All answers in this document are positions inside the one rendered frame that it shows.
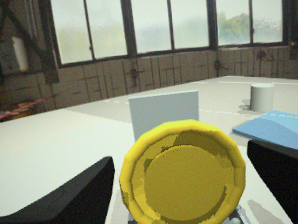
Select yellow plate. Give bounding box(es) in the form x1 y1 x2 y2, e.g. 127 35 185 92
118 120 246 224

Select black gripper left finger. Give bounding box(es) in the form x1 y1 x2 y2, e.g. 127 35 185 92
0 156 116 224

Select light blue flat mat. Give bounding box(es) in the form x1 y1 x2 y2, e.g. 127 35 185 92
233 109 298 149

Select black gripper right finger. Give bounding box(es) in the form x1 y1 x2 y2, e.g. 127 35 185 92
247 140 298 224

